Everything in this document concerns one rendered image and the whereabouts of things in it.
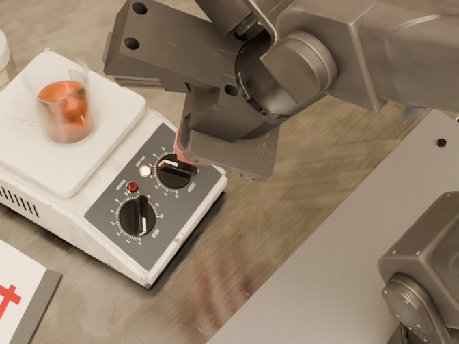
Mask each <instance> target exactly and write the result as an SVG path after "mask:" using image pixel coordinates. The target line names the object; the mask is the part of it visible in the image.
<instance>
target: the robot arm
mask: <svg viewBox="0 0 459 344"><path fill-rule="evenodd" d="M194 1H195V2H196V4H197V5H198V6H199V7H200V8H201V9H202V11H203V12H204V13H205V14H206V16H207V17H208V18H209V19H210V20H211V21H212V22H209V21H207V20H204V19H201V18H198V17H196V16H193V15H191V14H187V13H186V12H183V11H180V10H177V9H175V8H172V7H169V6H168V5H164V4H162V3H159V2H157V1H154V0H127V1H126V3H125V4H124V5H123V6H122V8H121V9H120V11H119V12H118V13H117V15H116V18H115V24H114V27H113V31H109V32H108V36H107V41H106V44H105V49H104V53H103V56H102V62H103V64H104V65H105V66H104V70H103V72H104V74H105V75H109V76H112V77H113V78H114V79H115V81H116V82H117V84H118V85H119V86H120V87H127V88H137V89H158V90H165V91H168V92H179V93H186V98H185V101H184V108H183V112H182V119H181V122H180V124H178V128H177V132H176V138H175V142H174V147H173V149H174V150H175V151H176V152H177V159H178V160H179V161H182V162H186V163H189V164H199V165H202V166H205V167H206V166H207V165H214V166H217V167H221V168H224V169H227V170H230V171H234V172H237V173H240V177H241V178H244V179H246V180H250V181H253V182H257V183H261V182H263V181H265V180H267V179H268V178H270V177H272V175H273V171H274V166H275V158H276V153H277V144H278V139H279V131H280V125H281V124H282V123H283V122H285V121H287V120H289V119H290V118H291V117H294V116H295V115H296V114H298V113H300V112H301V111H303V110H304V109H306V108H307V107H309V106H311V105H312V104H314V103H315V102H317V101H319V100H320V99H322V98H323V97H325V96H327V95H330V96H333V97H335V98H339V99H340V100H344V101H346V102H349V103H352V104H355V105H357V106H360V107H363V108H365V109H368V110H371V111H373V112H376V113H377V112H379V110H381V108H383V107H384V105H386V103H388V102H393V103H396V104H399V105H401V106H405V107H408V108H415V109H422V108H433V109H440V110H444V111H451V112H455V113H459V0H194ZM258 21H260V23H261V24H262V25H260V24H258V23H257V22H258ZM377 266H378V272H379V274H380V277H381V279H382V280H383V282H384V283H385V285H386V286H385V287H384V288H383V289H382V296H383V298H384V300H385V302H386V304H387V306H388V308H389V310H390V312H391V314H392V315H393V318H394V319H396V320H398V321H400V324H399V325H398V327H397V328H396V330H395V332H394V333H393V334H392V336H391V338H390V339H389V340H388V342H387V344H459V191H451V192H444V193H443V194H441V195H440V196H439V197H438V198H437V199H436V200H435V201H434V203H433V204H432V205H431V206H430V207H429V208H428V209H427V210H426V211H425V212H424V213H423V214H422V215H421V216H420V217H419V218H418V219H417V220H416V221H415V222H414V223H413V224H412V225H411V226H410V227H409V228H408V229H407V230H406V232H405V233H404V234H403V235H402V236H401V237H400V238H399V239H398V240H397V241H396V242H395V243H394V244H393V245H392V246H391V248H390V249H389V250H388V251H387V252H386V253H385V254H384V255H383V256H382V257H381V258H380V259H379V260H378V264H377Z"/></svg>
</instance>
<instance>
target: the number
mask: <svg viewBox="0 0 459 344"><path fill-rule="evenodd" d="M39 269H40V267H39V266H37V265H36V264H34V263H32V262H30V261H29V260H27V259H26V258H24V257H22V256H21V255H19V254H18V253H16V252H14V251H13V250H11V249H10V248H8V247H7V246H5V245H3V244H2V243H0V344H1V343H2V341H3V339H4V337H5V335H6V333H7V331H8V329H9V327H10V325H11V323H12V322H13V320H14V318H15V316H16V314H17V312H18V310H19V308H20V306H21V304H22V302H23V300H24V298H25V296H26V294H27V292H28V290H29V288H30V286H31V284H32V282H33V280H34V278H35V276H36V274H37V273H38V270H39Z"/></svg>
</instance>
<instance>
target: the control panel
mask: <svg viewBox="0 0 459 344"><path fill-rule="evenodd" d="M175 138H176V133H175V132H174V131H173V130H172V129H171V128H170V127H169V126H168V125H167V124H165V123H164V122H163V123H162V124H160V126H159V127H158V128H157V129H156V130H155V131H154V132H153V133H152V135H151V136H150V137H149V139H148V140H147V141H146V142H145V143H144V144H143V145H142V146H141V148H140V149H139V150H138V152H137V153H136V154H135V155H134V156H133V157H132V158H131V159H130V161H129V162H128V163H127V164H126V166H125V167H124V168H123V169H122V170H121V171H120V172H119V174H118V175H117V176H116V177H115V179H114V180H113V181H112V182H111V183H110V184H109V185H108V187H107V188H106V189H105V190H104V192H103V193H102V194H101V195H100V196H99V197H98V198H97V200H96V201H95V202H94V203H93V205H92V206H91V207H90V208H89V209H88V211H86V213H85V215H84V216H83V217H84V218H85V219H86V220H87V221H88V222H90V223H91V224H92V225H93V226H95V228H97V229H98V230H99V231H100V232H101V233H103V234H104V235H105V236H106V237H107V238H109V239H110V240H111V241H112V242H113V243H114V244H115V245H117V246H118V247H119V248H120V249H122V250H123V251H124V252H125V253H126V254H127V255H128V256H129V257H131V258H132V259H133V260H134V261H136V262H137V263H138V264H139V265H140V266H141V267H142V268H144V269H145V270H147V271H148V272H149V271H150V270H151V269H152V267H153V266H154V264H155V263H156V262H157V261H158V259H159V258H160V257H161V255H162V254H163V253H164V252H165V250H166V249H167V247H168V246H169V245H170V244H171V242H172V241H173V239H174V238H175V237H176V236H177V234H178V233H179V232H180V230H181V229H182V228H183V226H184V225H185V224H186V222H187V221H188V220H189V218H190V217H191V216H192V215H193V213H194V212H195V210H196V209H197V208H198V207H199V205H200V204H201V203H202V201H203V200H204V199H205V198H206V196H207V195H208V193H209V192H210V191H211V190H212V189H213V187H214V186H215V184H216V183H217V182H218V181H219V179H220V178H221V176H222V173H220V171H218V170H217V169H216V168H215V167H214V166H212V165H207V166H206V167H205V166H202V165H199V164H192V165H193V166H196V167H197V170H198V172H197V175H195V176H193V177H192V178H191V180H190V182H189V183H188V184H187V185H186V186H185V187H184V188H181V189H171V188H168V187H166V186H165V185H164V184H163V183H162V182H161V181H160V179H159V178H158V173H157V166H158V163H159V162H160V160H161V159H162V158H163V157H164V156H166V155H168V154H177V152H176V151H175V150H174V149H173V147H174V142H175ZM143 167H148V168H149V169H150V173H149V175H144V174H143V173H142V172H141V169H142V168H143ZM130 183H134V184H136V186H137V189H136V191H134V192H131V191H129V189H128V185H129V184H130ZM140 195H144V196H146V197H147V198H148V203H149V204H150V205H151V206H152V208H153V210H154V212H155V215H156V222H155V226H154V228H153V229H152V230H151V232H149V233H148V234H146V235H143V236H133V235H130V234H128V233H127V232H125V230H123V228H122V226H121V224H120V220H119V214H120V210H121V208H122V206H123V205H124V204H125V203H126V202H128V201H130V200H133V199H136V198H137V197H139V196H140Z"/></svg>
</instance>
